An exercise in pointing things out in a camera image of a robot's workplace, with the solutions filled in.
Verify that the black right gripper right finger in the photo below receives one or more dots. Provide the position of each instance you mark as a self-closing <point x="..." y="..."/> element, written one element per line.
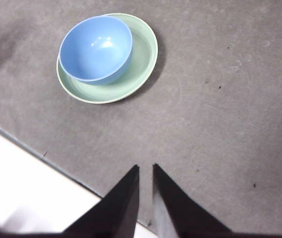
<point x="180" y="215"/>

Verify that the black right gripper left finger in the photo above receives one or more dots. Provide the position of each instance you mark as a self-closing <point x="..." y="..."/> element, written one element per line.
<point x="116" y="210"/>

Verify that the pale green round plate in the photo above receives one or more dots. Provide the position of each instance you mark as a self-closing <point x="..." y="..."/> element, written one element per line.
<point x="106" y="93"/>

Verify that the blue ribbed bowl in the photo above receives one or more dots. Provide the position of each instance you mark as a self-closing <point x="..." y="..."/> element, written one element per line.
<point x="96" y="52"/>

